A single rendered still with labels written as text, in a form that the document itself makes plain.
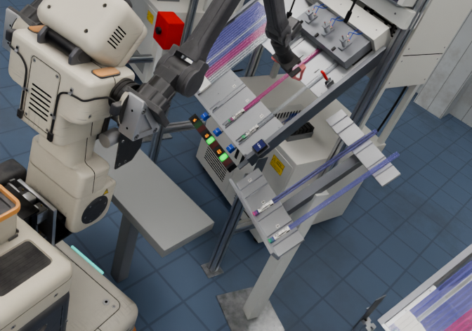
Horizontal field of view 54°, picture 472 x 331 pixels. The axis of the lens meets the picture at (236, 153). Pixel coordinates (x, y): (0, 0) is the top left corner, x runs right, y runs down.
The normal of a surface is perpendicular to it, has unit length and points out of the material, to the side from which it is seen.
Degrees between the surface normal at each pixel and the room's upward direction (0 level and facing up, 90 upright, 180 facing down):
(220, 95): 43
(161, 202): 0
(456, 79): 90
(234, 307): 0
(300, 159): 0
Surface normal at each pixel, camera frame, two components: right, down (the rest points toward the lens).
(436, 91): -0.67, 0.29
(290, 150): 0.28, -0.75
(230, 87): -0.35, -0.44
